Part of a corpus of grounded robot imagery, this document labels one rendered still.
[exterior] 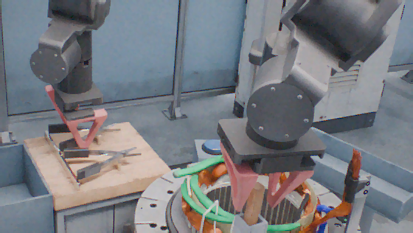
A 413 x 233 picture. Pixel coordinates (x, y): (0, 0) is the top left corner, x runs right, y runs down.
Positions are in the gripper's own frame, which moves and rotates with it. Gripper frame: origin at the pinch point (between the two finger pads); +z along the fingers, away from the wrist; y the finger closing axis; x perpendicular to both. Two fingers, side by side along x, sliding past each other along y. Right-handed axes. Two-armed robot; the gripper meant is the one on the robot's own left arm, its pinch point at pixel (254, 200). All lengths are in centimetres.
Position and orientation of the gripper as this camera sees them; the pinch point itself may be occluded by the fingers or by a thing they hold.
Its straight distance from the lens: 65.9
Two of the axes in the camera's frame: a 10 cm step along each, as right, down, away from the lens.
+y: 9.4, -0.4, 3.4
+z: -1.5, 8.4, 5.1
